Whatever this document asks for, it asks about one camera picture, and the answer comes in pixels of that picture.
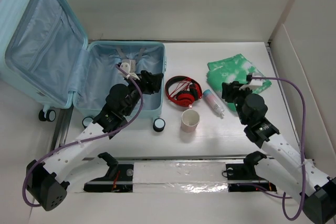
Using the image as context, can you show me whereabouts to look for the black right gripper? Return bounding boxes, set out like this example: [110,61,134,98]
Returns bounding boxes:
[222,81,254,125]

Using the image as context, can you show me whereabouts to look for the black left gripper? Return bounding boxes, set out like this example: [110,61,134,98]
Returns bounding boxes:
[123,71,162,117]

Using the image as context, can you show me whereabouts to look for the pink blue spray bottle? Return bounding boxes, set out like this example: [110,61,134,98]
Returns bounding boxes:
[203,89,225,118]

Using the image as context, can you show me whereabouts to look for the green white cloth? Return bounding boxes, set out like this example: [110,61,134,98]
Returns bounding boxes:
[206,54,263,101]

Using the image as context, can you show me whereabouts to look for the red black headphones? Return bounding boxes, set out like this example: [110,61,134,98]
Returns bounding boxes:
[164,76,203,108]

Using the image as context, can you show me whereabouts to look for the pink white paper cup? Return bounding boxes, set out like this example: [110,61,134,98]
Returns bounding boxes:
[181,109,200,133]

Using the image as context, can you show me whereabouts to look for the light blue hard-shell suitcase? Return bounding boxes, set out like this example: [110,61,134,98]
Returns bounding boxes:
[1,0,166,121]

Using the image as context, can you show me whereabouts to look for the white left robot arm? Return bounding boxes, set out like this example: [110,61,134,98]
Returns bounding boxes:
[22,70,164,211]

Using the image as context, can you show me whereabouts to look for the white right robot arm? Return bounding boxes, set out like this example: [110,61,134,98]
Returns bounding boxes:
[222,78,335,223]

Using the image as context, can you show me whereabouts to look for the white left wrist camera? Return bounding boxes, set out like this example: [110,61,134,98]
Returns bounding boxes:
[117,59,140,80]

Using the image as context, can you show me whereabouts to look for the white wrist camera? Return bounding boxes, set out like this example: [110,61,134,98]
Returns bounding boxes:
[117,59,140,80]
[246,72,263,90]

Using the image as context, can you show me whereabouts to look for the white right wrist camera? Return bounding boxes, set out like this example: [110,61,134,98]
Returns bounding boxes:
[246,72,263,90]

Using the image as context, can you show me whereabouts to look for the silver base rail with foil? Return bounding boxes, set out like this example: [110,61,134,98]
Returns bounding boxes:
[80,159,277,194]

